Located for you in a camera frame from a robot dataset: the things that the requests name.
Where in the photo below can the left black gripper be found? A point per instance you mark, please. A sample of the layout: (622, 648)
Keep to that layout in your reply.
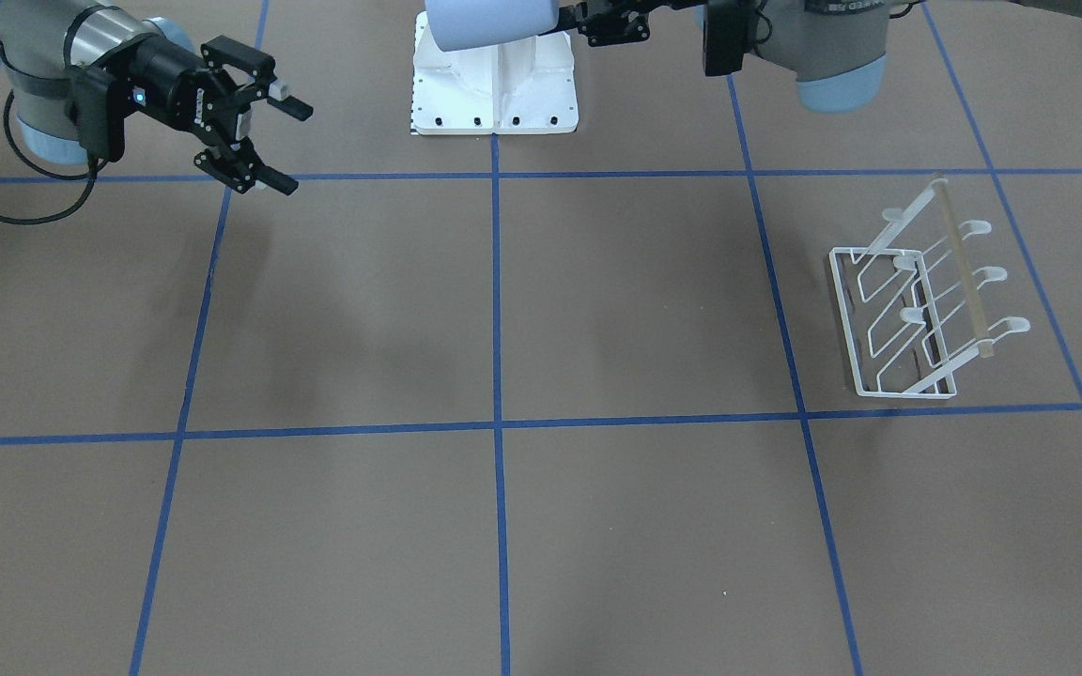
(671, 19)

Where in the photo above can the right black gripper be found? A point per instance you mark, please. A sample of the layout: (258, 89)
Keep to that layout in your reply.
(162, 77)

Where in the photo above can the light blue plastic cup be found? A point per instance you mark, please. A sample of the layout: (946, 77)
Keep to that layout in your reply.
(468, 25)

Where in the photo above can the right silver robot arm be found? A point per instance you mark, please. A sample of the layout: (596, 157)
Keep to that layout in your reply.
(42, 41)

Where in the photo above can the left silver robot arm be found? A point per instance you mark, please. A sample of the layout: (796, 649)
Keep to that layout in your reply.
(837, 50)

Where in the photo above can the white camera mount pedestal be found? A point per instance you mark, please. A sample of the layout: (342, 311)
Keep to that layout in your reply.
(521, 87)

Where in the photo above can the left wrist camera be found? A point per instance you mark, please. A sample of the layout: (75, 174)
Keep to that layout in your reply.
(729, 33)

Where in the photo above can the white wire cup holder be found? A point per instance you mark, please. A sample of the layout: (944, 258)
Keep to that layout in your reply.
(910, 303)

